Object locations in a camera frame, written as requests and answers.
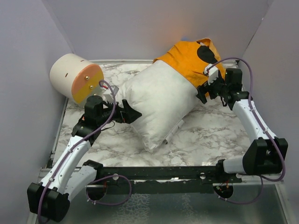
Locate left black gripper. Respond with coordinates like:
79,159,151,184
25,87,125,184
97,98,142,126

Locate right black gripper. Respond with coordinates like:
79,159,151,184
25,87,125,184
197,72,229,104

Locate orange Mickey Mouse pillowcase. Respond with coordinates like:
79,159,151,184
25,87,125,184
153,38,221,88

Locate white pillow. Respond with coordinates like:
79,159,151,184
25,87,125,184
116,60,198,152

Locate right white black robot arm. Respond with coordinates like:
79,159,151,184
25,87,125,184
197,65,288,182

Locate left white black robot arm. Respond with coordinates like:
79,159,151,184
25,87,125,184
27,95,142,224

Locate white cylinder with orange lid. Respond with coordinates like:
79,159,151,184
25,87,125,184
50,53,104,105

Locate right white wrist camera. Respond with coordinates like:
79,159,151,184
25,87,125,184
203,64,219,84

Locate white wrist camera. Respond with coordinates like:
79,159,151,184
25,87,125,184
203,64,219,84
103,85,119,103

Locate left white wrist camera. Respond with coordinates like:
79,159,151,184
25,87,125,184
103,85,119,103

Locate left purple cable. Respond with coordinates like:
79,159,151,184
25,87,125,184
37,80,133,224

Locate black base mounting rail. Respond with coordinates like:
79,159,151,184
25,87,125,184
83,160,242,195

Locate aluminium frame rail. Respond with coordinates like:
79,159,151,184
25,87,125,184
41,160,282,192

